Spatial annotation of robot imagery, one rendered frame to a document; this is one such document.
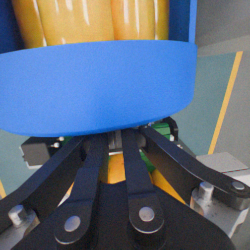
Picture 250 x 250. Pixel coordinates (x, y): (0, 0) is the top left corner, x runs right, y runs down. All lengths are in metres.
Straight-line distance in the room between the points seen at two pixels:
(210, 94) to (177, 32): 1.40
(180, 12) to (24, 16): 0.21
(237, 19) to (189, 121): 1.18
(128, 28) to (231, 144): 1.97
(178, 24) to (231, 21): 0.34
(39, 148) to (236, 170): 0.51
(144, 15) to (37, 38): 0.13
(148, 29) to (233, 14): 0.43
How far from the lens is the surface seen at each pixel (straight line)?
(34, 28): 0.22
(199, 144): 1.82
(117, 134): 0.15
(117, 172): 0.37
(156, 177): 0.55
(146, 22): 0.20
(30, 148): 0.44
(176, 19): 0.28
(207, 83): 1.61
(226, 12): 0.63
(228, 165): 0.46
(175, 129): 0.52
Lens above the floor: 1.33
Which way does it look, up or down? 68 degrees down
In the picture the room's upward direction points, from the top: 169 degrees clockwise
